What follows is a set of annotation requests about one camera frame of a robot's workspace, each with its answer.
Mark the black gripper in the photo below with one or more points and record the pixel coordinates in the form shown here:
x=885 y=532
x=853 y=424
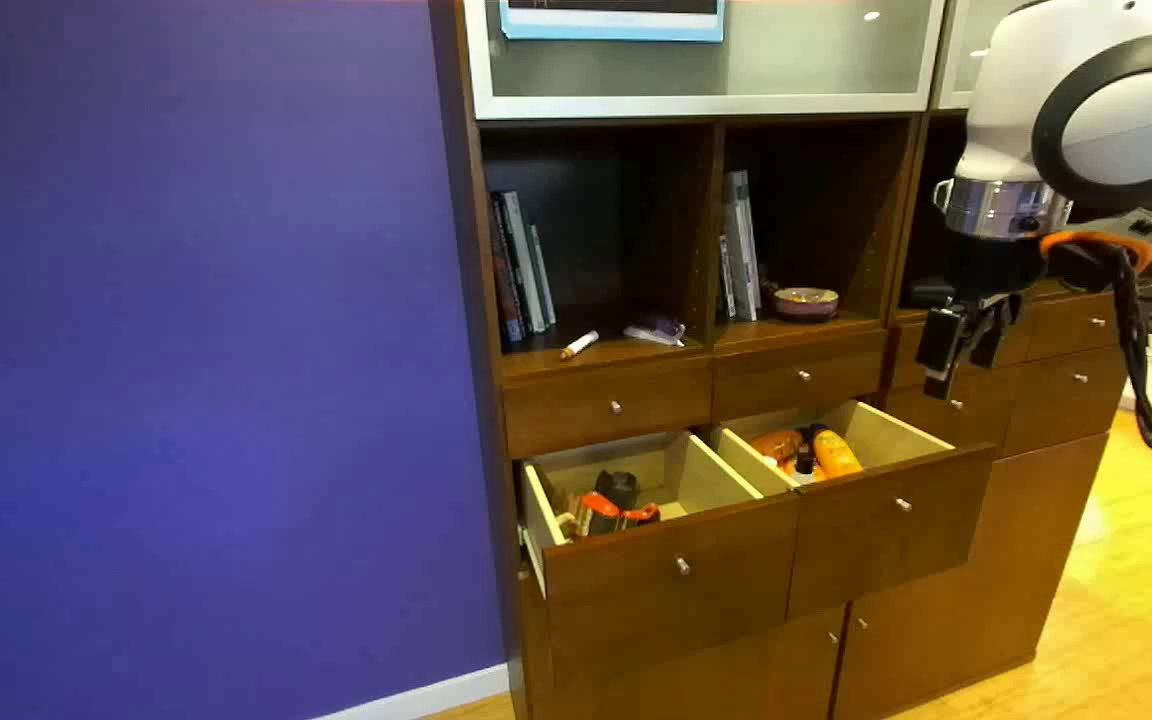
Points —
x=990 y=266

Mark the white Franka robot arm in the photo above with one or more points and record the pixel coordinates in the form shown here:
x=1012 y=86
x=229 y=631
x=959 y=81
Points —
x=1018 y=81

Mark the closed wooden drawer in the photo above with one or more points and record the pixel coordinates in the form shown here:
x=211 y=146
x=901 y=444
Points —
x=798 y=376
x=976 y=419
x=1069 y=325
x=601 y=405
x=899 y=353
x=1061 y=403

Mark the open drawer holding bottles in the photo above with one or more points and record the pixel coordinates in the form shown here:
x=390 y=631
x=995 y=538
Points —
x=881 y=526

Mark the open drawer holding tools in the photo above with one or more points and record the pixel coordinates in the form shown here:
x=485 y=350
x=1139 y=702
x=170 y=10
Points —
x=671 y=572

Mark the black zip case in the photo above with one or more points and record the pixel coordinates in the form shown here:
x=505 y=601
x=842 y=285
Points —
x=930 y=294

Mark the small brown bowl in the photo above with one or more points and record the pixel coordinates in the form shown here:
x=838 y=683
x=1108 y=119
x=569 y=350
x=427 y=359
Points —
x=807 y=300

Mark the round orange brown item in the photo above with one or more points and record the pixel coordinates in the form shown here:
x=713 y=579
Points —
x=778 y=444

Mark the short thin book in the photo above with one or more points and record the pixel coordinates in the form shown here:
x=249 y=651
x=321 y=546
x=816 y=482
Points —
x=726 y=281

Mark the wooden cabinet door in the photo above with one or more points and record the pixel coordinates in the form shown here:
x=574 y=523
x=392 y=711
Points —
x=709 y=674
x=960 y=587

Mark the narrow frosted glass door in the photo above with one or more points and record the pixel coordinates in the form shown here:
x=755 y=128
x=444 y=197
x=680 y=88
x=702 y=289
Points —
x=960 y=54

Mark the dark wooden cabinet unit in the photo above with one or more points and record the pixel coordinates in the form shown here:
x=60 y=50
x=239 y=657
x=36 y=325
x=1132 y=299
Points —
x=702 y=225

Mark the purple and white object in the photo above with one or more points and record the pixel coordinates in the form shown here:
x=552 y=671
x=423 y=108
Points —
x=656 y=334

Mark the wide frosted glass door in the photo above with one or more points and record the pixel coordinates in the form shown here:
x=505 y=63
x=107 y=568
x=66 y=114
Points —
x=802 y=54

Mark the small black object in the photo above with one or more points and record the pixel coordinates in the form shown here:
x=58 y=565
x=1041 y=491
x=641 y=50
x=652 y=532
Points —
x=618 y=491

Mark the white pen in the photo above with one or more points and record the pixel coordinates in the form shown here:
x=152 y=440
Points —
x=576 y=347

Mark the orange and black tool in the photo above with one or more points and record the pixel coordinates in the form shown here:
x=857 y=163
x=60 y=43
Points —
x=610 y=513

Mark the thin grey book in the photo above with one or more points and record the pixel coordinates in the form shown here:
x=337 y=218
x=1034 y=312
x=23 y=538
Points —
x=547 y=281

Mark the dark leaning book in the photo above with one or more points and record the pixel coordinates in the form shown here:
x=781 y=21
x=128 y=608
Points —
x=505 y=285

